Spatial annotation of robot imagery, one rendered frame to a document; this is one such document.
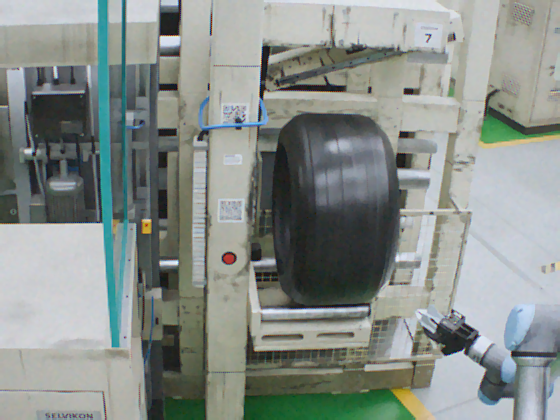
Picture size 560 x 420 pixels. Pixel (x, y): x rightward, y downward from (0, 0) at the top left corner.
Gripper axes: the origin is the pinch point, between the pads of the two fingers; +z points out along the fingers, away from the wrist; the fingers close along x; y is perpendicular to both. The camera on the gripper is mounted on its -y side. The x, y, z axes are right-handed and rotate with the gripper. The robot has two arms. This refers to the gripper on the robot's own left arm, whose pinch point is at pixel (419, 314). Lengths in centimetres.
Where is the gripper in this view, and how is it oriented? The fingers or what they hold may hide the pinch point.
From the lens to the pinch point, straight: 231.5
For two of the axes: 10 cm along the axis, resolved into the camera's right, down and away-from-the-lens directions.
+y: -0.8, -6.6, -7.4
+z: -7.3, -4.7, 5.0
